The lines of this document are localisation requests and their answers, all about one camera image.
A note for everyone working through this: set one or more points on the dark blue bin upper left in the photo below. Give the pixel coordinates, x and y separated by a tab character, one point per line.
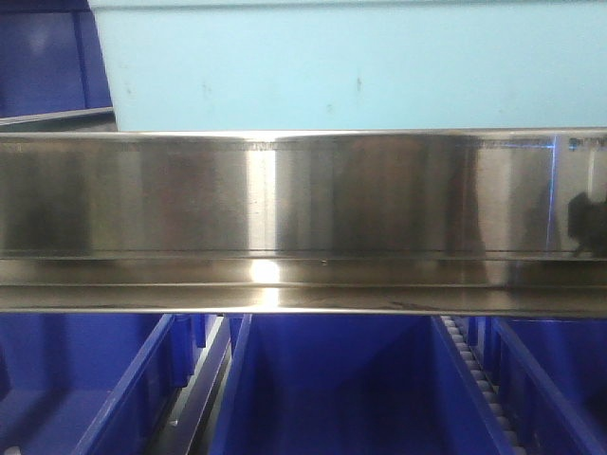
50	58

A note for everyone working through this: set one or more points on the light blue plastic bin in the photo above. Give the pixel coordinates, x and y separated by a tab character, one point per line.
269	65

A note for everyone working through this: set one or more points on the dark blue bin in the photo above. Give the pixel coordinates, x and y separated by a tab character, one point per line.
352	384
93	384
549	380
50	58

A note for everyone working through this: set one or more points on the dark blue bin lower middle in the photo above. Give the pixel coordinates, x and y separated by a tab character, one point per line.
352	384

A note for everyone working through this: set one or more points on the steel divider rail lower left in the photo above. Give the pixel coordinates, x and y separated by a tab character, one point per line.
188	426

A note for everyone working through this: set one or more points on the stainless steel shelf front rail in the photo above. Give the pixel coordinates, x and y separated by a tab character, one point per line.
471	222

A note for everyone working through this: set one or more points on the white roller track lower right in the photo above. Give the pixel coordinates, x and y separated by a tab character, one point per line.
482	393

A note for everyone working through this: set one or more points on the dark blue bin lower right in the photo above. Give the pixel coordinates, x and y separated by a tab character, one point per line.
549	380

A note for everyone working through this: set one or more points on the dark blue bin lower left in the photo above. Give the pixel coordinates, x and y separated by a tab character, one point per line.
93	384

